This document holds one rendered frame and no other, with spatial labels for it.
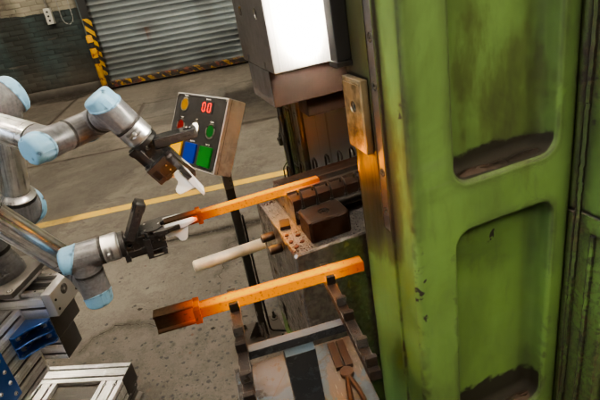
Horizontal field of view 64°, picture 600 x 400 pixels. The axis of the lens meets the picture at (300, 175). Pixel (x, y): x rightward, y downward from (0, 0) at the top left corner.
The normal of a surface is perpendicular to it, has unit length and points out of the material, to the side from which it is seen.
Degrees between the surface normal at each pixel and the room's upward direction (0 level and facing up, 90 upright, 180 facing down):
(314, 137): 90
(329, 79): 90
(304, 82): 90
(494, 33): 89
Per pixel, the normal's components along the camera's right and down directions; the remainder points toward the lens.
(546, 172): 0.35, 0.33
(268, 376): -0.15, -0.90
